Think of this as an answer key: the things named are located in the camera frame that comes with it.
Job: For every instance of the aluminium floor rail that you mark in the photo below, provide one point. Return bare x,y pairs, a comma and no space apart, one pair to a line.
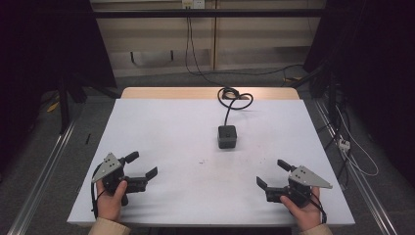
42,173
365,189

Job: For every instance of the person's left hand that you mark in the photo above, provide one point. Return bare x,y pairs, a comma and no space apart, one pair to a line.
110,205

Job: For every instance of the black cube power socket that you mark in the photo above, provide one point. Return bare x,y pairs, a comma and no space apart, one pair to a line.
227,136

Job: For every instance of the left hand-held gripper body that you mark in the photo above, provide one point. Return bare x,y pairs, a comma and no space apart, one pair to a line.
112,176

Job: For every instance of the black metal stand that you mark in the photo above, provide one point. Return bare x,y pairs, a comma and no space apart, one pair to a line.
331,98
65,104

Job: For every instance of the white wall outlet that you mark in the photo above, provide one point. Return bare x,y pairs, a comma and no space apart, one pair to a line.
193,3

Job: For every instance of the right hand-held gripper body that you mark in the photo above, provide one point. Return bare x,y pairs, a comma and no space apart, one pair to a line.
298,186

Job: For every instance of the person's right hand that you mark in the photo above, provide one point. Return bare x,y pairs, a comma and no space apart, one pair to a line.
305,215

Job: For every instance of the small black floor object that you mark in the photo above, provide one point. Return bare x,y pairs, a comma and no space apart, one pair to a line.
87,138

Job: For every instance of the white power strip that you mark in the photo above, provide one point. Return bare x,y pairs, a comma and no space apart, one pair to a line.
344,144

